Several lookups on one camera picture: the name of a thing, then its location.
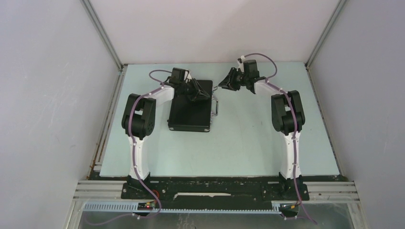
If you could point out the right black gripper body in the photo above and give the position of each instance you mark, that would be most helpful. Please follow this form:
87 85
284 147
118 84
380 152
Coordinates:
243 78

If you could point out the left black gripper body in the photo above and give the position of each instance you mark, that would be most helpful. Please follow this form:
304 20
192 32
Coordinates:
189 89

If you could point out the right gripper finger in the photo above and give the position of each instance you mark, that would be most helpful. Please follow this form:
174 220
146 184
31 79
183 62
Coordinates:
232 86
230 78

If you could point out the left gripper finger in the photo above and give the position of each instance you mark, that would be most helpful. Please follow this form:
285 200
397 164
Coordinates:
202 87
199 97

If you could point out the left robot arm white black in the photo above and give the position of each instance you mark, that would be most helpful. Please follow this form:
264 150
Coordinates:
138 121

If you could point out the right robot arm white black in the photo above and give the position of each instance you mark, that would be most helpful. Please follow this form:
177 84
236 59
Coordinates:
287 115

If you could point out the black poker case base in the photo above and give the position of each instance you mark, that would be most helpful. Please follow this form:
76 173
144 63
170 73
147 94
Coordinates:
192 125

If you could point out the silver case handle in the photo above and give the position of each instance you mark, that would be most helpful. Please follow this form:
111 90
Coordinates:
215 100

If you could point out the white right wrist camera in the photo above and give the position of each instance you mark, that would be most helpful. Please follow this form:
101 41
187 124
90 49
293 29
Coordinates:
241 61

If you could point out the aluminium rail frame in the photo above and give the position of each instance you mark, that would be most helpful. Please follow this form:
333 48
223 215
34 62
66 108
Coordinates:
319 192

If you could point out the white cable duct strip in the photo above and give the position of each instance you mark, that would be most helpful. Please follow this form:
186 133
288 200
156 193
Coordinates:
136 207

